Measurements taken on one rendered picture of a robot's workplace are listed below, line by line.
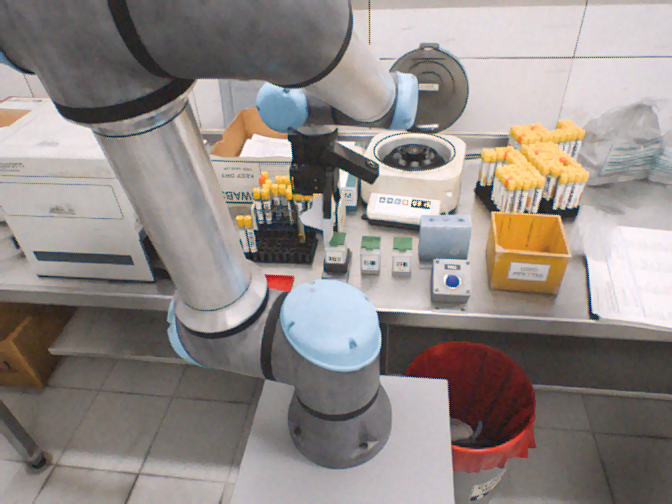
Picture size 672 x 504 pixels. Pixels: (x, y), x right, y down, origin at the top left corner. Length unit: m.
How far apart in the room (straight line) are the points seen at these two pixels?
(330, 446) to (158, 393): 1.43
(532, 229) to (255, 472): 0.72
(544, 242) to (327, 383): 0.67
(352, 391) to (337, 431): 0.08
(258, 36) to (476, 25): 1.10
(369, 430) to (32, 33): 0.56
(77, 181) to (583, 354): 1.52
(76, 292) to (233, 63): 0.89
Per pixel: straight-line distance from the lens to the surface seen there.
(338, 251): 1.00
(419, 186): 1.16
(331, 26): 0.38
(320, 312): 0.59
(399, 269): 1.03
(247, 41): 0.34
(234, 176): 1.24
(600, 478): 1.90
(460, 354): 1.53
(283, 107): 0.71
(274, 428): 0.77
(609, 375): 1.79
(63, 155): 1.02
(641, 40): 1.52
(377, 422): 0.70
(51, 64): 0.41
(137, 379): 2.15
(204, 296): 0.57
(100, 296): 1.15
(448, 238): 1.03
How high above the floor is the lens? 1.56
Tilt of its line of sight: 39 degrees down
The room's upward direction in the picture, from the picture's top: 3 degrees counter-clockwise
